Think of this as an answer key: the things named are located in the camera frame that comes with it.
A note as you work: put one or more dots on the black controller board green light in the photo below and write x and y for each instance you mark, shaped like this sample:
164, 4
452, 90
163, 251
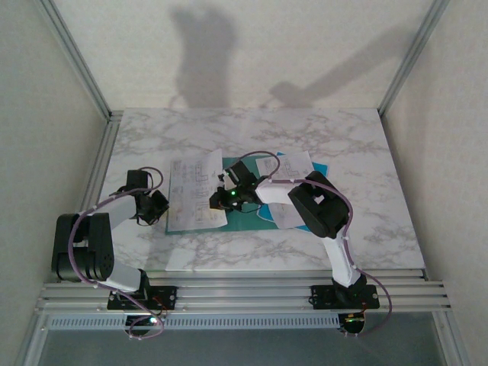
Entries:
352, 324
143, 324

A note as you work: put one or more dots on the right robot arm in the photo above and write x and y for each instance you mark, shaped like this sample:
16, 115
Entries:
339, 255

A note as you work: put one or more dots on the aluminium side rail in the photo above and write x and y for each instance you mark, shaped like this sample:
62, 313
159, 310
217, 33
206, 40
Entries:
104, 152

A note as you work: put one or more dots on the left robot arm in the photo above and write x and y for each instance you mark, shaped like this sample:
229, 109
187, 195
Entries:
91, 244

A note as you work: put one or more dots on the white paper on folder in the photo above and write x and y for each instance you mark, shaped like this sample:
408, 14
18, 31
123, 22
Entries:
318, 167

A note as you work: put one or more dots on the aluminium frame post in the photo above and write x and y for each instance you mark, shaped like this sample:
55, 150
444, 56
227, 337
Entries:
411, 57
72, 57
32, 343
450, 343

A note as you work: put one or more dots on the aluminium lower frame post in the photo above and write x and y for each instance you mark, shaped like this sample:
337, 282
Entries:
450, 343
32, 343

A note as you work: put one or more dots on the large technical drawing paper sheet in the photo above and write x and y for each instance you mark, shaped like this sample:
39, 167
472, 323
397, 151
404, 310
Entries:
190, 183

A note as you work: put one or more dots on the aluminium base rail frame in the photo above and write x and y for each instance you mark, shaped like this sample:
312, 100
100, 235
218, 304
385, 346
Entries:
244, 297

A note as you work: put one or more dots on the aluminium table edge rail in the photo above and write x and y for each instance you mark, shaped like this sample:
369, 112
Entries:
267, 275

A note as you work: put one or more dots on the teal folder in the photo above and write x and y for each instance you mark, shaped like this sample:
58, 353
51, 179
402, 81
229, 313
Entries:
248, 221

